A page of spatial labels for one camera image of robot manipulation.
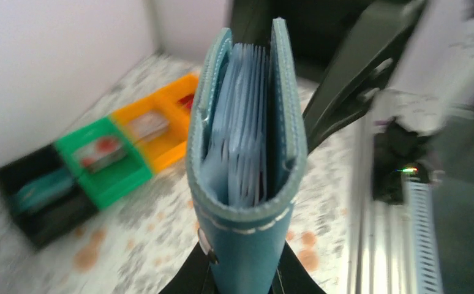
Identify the red VIP card stack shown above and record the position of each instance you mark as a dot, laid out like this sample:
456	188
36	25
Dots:
186	102

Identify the teal VIP card stack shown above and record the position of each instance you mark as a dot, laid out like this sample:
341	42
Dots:
42	191

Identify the yellow bin with red cards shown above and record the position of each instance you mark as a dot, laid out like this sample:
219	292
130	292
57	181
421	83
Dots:
177	89

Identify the white VIP card stack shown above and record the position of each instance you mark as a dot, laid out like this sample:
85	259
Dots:
148	126

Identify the blue leather card holder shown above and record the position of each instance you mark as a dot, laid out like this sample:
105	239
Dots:
246	157

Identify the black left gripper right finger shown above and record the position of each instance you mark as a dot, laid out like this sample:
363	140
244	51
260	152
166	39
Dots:
291	277

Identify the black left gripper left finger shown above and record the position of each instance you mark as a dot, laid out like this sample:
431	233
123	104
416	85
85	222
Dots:
193	277

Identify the white red patterned card stack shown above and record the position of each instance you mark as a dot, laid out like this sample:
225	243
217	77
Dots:
100	153

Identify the aluminium frame rail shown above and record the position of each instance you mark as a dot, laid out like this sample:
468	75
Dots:
375	245

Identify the slotted grey cable duct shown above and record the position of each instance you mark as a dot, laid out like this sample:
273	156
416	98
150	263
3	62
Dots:
422	260

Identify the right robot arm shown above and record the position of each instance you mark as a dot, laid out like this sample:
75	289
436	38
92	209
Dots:
439	29

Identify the black storage bin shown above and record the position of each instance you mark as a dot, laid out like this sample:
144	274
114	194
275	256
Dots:
56	219

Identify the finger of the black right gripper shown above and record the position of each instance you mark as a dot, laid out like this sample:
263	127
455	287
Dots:
362	65

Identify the green storage bin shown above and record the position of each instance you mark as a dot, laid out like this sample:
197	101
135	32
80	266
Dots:
114	181

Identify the yellow bin with white cards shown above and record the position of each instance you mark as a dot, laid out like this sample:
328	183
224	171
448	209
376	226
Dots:
164	150

